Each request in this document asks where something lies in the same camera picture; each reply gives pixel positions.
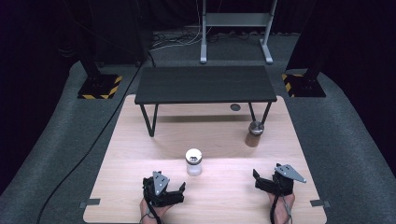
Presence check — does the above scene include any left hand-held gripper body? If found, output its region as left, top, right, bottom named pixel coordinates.
left=144, top=171, right=185, bottom=208

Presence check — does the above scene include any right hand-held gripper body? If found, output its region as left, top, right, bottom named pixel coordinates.
left=255, top=162, right=307, bottom=197

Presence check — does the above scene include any glass jar with white powder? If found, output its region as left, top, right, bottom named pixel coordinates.
left=185, top=147, right=204, bottom=177

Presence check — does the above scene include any black low shelf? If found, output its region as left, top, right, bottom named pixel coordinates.
left=134, top=64, right=278, bottom=138

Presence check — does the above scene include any person's left hand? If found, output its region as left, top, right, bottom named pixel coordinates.
left=139, top=199, right=172, bottom=223

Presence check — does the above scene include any person's right hand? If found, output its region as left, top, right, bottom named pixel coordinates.
left=269, top=193, right=296, bottom=224

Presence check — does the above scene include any grey tape strip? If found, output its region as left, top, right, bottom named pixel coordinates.
left=78, top=198, right=102, bottom=209
left=309, top=199, right=332, bottom=208

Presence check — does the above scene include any black stand base hazard tape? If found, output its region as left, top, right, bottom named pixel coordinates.
left=281, top=62, right=327, bottom=98
left=77, top=59, right=123, bottom=101

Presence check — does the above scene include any grey metal stand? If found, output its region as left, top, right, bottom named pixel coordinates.
left=199, top=0, right=278, bottom=65

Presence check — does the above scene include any left hand-held gripper cable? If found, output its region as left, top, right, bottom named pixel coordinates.
left=139, top=189, right=164, bottom=224

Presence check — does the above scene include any hand-held gripper cable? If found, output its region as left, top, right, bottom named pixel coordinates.
left=139, top=189, right=164, bottom=224
left=269, top=189, right=293, bottom=224

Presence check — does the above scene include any right hand-held gripper cable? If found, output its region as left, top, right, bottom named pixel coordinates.
left=269, top=189, right=293, bottom=224

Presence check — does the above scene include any long black floor cable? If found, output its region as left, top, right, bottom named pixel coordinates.
left=36, top=50, right=157, bottom=224

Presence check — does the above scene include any tangle of floor cables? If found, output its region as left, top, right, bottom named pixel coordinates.
left=150, top=26, right=250, bottom=52

